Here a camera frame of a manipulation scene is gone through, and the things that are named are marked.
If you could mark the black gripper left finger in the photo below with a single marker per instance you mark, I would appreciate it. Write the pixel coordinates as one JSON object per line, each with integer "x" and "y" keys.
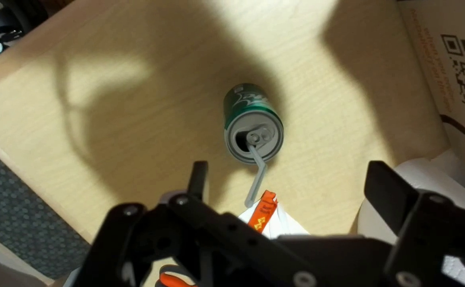
{"x": 214, "y": 249}

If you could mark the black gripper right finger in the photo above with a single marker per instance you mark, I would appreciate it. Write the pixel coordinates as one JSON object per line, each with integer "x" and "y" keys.
{"x": 427, "y": 226}

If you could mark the grey drinking straw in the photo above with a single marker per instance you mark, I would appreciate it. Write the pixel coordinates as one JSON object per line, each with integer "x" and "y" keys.
{"x": 252, "y": 142}

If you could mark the white napkin with orange packet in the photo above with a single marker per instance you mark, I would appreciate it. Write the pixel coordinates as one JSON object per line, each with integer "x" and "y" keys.
{"x": 269, "y": 217}

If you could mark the brown paper delivery bag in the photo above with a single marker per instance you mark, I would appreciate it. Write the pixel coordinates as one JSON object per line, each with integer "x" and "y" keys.
{"x": 437, "y": 29}

